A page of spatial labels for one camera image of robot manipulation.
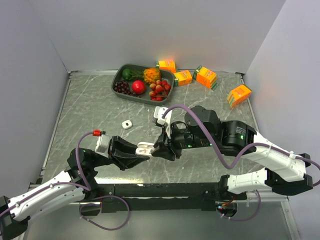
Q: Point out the orange pineapple toy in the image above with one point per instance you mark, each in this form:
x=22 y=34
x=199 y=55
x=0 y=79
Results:
x=151 y=75

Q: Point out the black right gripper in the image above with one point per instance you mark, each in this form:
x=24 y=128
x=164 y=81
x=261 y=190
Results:
x=165 y=150

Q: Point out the orange box back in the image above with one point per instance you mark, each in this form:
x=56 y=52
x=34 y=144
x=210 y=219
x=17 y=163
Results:
x=169 y=66

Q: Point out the orange sponge box near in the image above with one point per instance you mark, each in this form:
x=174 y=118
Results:
x=205 y=76

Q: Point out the orange striped sponge box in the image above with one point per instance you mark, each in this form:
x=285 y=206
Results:
x=238 y=95

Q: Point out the dark grey fruit tray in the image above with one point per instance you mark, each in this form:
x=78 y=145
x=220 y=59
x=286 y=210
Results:
x=137 y=75

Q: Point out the orange box middle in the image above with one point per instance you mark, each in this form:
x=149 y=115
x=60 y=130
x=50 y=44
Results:
x=182 y=78

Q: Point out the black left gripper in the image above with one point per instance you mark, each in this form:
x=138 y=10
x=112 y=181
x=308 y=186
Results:
x=124 y=160

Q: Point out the white oval charging case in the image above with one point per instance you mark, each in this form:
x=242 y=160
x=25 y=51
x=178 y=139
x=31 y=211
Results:
x=145 y=149

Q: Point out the green pepper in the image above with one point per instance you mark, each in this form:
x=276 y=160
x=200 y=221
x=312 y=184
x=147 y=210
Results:
x=127 y=74

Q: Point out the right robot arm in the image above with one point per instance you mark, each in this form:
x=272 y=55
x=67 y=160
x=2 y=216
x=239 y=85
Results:
x=283 y=172

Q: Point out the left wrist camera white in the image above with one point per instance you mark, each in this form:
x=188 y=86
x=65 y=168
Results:
x=102 y=144

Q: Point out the red pomegranate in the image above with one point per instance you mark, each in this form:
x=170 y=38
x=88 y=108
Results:
x=138 y=87

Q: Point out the dark purple grapes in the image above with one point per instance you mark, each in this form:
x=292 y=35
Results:
x=125 y=88

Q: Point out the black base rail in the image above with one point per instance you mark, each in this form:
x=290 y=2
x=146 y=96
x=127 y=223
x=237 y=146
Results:
x=167 y=196

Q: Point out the white square charging case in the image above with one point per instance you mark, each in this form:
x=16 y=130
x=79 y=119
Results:
x=127 y=124

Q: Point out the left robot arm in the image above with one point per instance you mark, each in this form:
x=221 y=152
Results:
x=76 y=183

